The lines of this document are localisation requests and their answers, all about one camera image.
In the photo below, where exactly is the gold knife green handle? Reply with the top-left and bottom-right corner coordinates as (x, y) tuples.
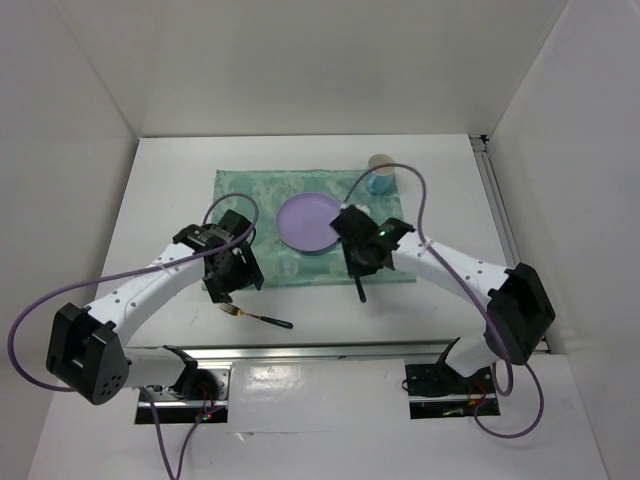
(354, 277), (367, 303)

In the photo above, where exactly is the gold fork green handle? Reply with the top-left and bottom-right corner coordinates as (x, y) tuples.
(218, 303), (294, 330)

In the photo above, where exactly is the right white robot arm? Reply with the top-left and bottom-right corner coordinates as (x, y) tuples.
(330, 206), (556, 392)

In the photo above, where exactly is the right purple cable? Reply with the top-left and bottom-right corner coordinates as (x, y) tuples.
(341, 163), (546, 440)

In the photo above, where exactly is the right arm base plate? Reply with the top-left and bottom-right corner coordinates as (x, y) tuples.
(401, 363), (500, 420)

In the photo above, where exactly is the teal patterned cloth napkin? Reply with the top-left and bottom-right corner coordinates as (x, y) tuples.
(201, 168), (417, 292)

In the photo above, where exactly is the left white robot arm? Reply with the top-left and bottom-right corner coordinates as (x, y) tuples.
(46, 210), (264, 405)

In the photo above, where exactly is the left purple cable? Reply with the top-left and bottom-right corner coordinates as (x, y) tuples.
(7, 193), (261, 480)

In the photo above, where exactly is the purple cable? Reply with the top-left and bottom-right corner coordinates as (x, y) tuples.
(341, 163), (546, 440)
(7, 193), (261, 480)

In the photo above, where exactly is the lilac plastic plate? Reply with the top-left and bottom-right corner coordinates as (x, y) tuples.
(274, 192), (341, 254)

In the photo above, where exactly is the aluminium rail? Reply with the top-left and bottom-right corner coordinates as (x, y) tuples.
(469, 135), (521, 270)
(77, 337), (551, 365)

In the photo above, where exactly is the right side aluminium rail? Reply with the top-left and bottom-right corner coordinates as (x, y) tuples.
(469, 135), (521, 270)

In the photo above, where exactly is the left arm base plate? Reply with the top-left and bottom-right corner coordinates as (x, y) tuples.
(147, 361), (231, 425)

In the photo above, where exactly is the light blue mug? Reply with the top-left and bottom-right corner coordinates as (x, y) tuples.
(367, 154), (395, 195)

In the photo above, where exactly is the front aluminium rail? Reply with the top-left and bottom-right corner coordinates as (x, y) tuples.
(77, 337), (551, 365)

